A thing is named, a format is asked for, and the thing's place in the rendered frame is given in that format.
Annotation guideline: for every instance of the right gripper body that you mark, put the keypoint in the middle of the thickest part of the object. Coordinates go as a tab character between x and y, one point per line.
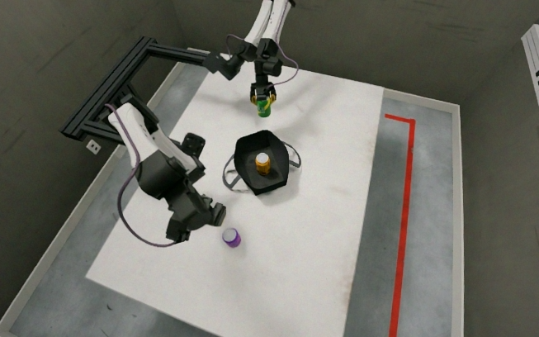
218	212

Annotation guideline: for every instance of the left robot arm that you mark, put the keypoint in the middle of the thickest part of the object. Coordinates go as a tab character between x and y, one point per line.
262	41

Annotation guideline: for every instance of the black tote bag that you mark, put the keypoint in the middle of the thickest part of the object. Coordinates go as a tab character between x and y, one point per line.
257	141

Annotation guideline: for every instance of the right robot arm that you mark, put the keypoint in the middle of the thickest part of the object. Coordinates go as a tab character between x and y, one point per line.
161	165

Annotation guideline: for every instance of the purple drink can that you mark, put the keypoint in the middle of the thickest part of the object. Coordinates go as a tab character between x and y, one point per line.
231	237

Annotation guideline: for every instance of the green and yellow soda can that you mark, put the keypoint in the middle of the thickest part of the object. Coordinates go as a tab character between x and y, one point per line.
264	108

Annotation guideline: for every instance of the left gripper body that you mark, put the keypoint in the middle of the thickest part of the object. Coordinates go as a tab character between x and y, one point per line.
261	80

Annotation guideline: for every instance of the yellow drink can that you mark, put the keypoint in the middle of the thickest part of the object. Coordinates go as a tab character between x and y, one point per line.
263	164

